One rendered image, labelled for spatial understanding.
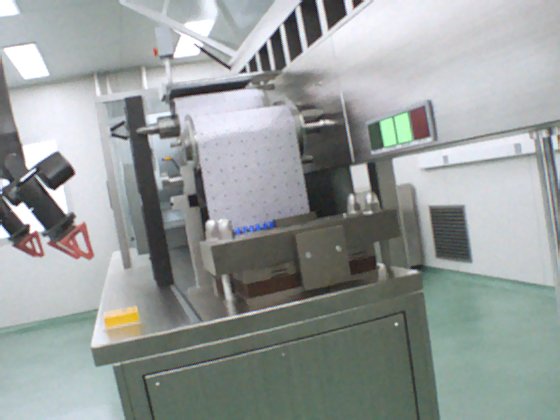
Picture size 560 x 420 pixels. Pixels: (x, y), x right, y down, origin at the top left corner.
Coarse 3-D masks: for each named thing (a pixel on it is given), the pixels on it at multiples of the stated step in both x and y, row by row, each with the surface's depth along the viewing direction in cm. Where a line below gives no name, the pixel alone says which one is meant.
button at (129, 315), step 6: (132, 306) 116; (108, 312) 114; (114, 312) 113; (120, 312) 111; (126, 312) 110; (132, 312) 110; (108, 318) 109; (114, 318) 109; (120, 318) 109; (126, 318) 110; (132, 318) 110; (138, 318) 110; (108, 324) 109; (114, 324) 109; (120, 324) 109
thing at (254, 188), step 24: (216, 168) 128; (240, 168) 129; (264, 168) 131; (288, 168) 133; (216, 192) 128; (240, 192) 129; (264, 192) 131; (288, 192) 133; (216, 216) 128; (240, 216) 129; (264, 216) 131
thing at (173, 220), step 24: (120, 120) 221; (120, 144) 221; (168, 144) 227; (120, 168) 221; (168, 168) 227; (168, 192) 227; (168, 216) 227; (144, 240) 224; (168, 240) 227; (144, 264) 224
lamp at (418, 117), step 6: (420, 108) 94; (414, 114) 96; (420, 114) 94; (414, 120) 97; (420, 120) 95; (426, 120) 93; (414, 126) 97; (420, 126) 95; (426, 126) 93; (414, 132) 98; (420, 132) 96; (426, 132) 94; (414, 138) 98
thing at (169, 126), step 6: (162, 120) 152; (168, 120) 153; (174, 120) 153; (162, 126) 152; (168, 126) 152; (174, 126) 153; (180, 126) 153; (162, 132) 152; (168, 132) 153; (174, 132) 154; (162, 138) 154; (168, 138) 155
